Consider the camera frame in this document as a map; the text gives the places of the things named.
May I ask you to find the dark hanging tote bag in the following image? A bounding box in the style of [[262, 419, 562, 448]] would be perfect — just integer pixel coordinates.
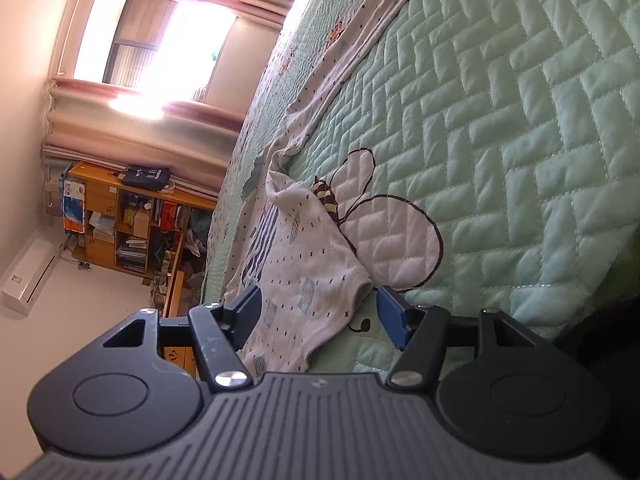
[[122, 166, 170, 192]]

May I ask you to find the wooden bookshelf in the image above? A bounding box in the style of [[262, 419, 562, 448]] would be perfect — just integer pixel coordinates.
[[64, 162, 215, 278]]

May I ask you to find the white wall air conditioner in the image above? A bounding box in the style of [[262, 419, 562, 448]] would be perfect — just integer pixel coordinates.
[[2, 238, 58, 315]]

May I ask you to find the green quilted bee bedspread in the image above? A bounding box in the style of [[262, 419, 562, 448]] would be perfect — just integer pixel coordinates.
[[203, 0, 639, 374]]

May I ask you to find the wooden desk with drawers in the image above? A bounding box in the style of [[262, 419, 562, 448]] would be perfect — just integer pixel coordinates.
[[151, 231, 198, 378]]

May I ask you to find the pink curtain left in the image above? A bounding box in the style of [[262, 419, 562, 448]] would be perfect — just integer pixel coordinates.
[[42, 77, 244, 197]]

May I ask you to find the white dotted baby garment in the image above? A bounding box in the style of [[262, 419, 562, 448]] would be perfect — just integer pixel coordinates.
[[221, 0, 446, 375]]

